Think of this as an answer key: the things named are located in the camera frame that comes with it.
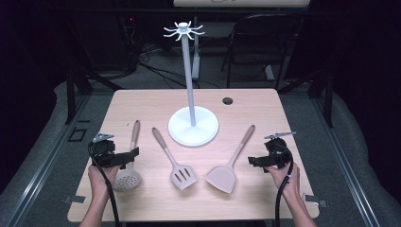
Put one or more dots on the aluminium floor rail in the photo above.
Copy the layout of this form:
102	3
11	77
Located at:
346	170
41	170

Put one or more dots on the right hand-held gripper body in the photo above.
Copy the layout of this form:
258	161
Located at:
279	153

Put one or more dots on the person's left hand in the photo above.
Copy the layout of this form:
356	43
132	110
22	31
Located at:
102	179

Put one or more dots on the person's right hand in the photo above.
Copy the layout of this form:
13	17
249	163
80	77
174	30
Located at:
287	181

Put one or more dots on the black frame leg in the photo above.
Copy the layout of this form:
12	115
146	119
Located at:
329	101
70	94

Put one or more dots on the white utensil rack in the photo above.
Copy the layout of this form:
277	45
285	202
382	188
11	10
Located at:
201	132

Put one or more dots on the metal table bracket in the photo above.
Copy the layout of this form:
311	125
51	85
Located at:
74	199
315	200

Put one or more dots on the black folding chair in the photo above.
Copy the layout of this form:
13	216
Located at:
261	41

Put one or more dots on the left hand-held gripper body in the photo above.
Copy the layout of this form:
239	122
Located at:
104	151

